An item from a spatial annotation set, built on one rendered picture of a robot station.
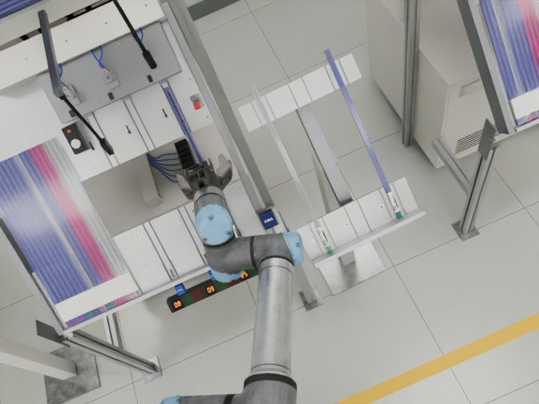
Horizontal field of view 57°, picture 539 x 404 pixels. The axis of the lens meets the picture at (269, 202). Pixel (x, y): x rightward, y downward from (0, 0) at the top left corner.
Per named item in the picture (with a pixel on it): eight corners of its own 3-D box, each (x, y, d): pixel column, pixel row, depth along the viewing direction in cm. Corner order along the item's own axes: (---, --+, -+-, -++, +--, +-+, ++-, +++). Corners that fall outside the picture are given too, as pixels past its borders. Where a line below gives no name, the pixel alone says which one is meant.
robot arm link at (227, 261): (257, 282, 112) (246, 242, 107) (209, 286, 114) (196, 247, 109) (261, 261, 119) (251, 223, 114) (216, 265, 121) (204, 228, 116)
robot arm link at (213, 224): (202, 253, 107) (192, 220, 103) (198, 228, 116) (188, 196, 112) (237, 244, 107) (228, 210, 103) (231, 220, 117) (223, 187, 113)
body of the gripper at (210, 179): (210, 155, 126) (214, 175, 116) (224, 183, 131) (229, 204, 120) (182, 168, 127) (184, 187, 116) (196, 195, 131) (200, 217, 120)
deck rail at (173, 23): (273, 233, 153) (275, 239, 147) (267, 236, 153) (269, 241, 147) (169, 5, 136) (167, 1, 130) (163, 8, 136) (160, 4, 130)
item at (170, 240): (266, 235, 150) (267, 238, 147) (66, 324, 150) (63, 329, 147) (241, 178, 146) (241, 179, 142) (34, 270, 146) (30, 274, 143)
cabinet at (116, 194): (282, 244, 225) (249, 175, 172) (141, 308, 225) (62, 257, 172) (237, 140, 258) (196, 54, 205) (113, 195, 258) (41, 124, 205)
